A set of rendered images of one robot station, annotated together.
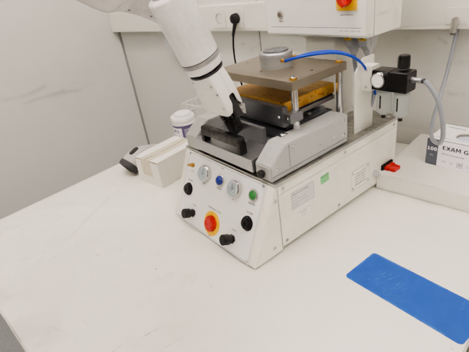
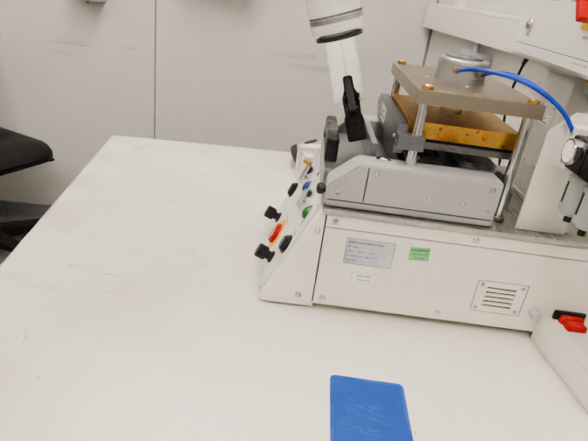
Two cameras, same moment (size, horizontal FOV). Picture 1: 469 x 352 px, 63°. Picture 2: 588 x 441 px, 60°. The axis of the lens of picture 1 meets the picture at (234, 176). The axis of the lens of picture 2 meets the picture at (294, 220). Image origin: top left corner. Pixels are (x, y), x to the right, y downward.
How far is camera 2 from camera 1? 0.45 m
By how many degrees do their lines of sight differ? 30
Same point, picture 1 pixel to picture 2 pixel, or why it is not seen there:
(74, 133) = (319, 120)
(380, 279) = (360, 409)
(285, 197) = (336, 235)
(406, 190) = (561, 365)
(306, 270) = (302, 339)
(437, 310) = not seen: outside the picture
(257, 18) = not seen: hidden behind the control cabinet
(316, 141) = (423, 192)
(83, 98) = not seen: hidden behind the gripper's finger
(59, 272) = (131, 194)
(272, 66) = (443, 73)
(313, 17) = (556, 34)
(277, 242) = (304, 288)
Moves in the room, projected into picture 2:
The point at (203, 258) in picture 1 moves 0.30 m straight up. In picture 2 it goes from (235, 260) to (249, 96)
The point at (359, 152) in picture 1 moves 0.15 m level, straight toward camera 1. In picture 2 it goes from (509, 258) to (441, 277)
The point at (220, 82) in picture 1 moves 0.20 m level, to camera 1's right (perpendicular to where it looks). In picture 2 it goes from (338, 53) to (464, 81)
